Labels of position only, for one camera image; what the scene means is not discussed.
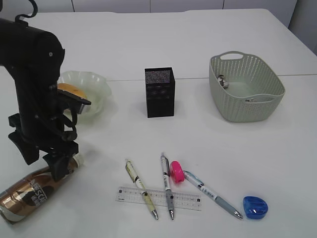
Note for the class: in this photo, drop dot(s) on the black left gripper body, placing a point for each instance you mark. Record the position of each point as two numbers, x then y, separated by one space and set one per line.
34 58

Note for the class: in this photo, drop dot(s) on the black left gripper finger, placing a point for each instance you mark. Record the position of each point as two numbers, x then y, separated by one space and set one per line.
29 152
58 165

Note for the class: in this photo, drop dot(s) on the brown coffee bottle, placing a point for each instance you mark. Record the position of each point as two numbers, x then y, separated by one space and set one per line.
29 193

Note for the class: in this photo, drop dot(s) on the blue pencil sharpener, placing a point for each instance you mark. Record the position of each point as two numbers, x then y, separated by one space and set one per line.
255 208

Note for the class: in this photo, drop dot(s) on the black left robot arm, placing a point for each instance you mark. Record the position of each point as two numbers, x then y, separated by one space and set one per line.
47 116

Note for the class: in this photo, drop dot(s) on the pale green wavy plate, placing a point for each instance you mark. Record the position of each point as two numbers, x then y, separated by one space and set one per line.
95 88

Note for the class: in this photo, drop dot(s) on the cream barrel pen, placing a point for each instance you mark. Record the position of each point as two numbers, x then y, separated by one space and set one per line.
143 191

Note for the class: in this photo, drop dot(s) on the grey barrel pen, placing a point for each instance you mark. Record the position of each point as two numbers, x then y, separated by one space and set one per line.
166 182

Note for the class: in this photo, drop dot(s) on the black mesh pen holder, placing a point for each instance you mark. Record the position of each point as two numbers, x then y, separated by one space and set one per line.
160 92

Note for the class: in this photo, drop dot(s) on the blue grip pen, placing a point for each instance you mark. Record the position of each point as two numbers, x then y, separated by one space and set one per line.
212 194

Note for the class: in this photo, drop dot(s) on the pale green woven basket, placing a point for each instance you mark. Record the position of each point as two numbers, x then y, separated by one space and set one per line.
248 77

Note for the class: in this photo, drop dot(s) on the clear plastic ruler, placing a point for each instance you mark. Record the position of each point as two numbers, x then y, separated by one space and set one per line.
158 197

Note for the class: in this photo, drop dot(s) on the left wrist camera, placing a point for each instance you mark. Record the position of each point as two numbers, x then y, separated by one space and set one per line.
69 101

